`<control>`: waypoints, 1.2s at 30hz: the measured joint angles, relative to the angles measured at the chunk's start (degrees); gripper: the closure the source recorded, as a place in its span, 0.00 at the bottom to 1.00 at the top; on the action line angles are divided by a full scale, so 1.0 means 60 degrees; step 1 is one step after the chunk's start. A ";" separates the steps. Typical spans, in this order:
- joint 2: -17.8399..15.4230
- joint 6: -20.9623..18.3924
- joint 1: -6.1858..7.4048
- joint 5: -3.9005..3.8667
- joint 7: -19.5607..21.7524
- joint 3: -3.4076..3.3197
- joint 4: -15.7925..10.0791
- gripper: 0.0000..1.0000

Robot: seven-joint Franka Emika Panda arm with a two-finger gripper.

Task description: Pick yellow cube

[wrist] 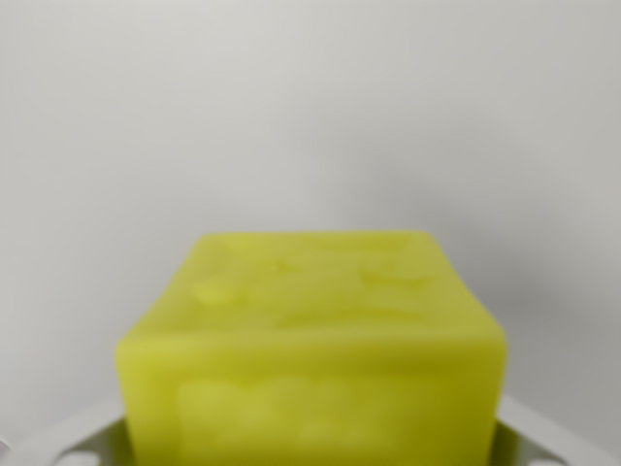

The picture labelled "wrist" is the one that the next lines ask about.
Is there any yellow translucent cube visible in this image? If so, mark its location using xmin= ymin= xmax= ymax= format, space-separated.
xmin=114 ymin=229 xmax=509 ymax=466

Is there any gripper grey left finger with black pad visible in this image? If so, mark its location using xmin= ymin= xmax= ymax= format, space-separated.
xmin=12 ymin=398 xmax=137 ymax=466

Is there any gripper grey right finger with black pad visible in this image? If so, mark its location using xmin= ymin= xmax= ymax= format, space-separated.
xmin=490 ymin=391 xmax=591 ymax=466

